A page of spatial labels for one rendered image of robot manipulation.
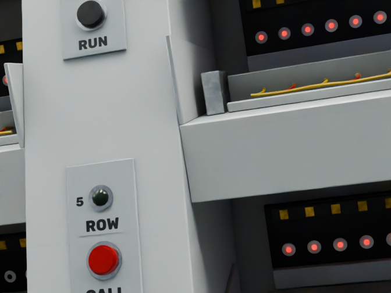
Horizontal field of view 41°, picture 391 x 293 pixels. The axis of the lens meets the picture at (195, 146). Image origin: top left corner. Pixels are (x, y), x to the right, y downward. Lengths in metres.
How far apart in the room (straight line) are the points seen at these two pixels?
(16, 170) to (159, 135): 0.09
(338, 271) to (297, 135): 0.18
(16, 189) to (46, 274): 0.06
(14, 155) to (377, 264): 0.28
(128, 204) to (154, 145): 0.04
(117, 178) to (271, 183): 0.09
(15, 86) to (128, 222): 0.11
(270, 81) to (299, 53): 0.12
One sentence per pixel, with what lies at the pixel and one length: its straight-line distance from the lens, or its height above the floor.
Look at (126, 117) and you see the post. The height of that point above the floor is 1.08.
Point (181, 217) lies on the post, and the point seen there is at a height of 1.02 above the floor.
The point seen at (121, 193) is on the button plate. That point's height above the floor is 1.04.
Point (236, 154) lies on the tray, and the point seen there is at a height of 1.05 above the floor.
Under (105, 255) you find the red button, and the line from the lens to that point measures 0.29.
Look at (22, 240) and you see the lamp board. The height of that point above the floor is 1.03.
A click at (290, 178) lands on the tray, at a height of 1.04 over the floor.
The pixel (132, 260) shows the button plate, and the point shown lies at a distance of 0.29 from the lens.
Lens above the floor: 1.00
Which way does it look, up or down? 13 degrees up
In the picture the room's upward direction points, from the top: 5 degrees counter-clockwise
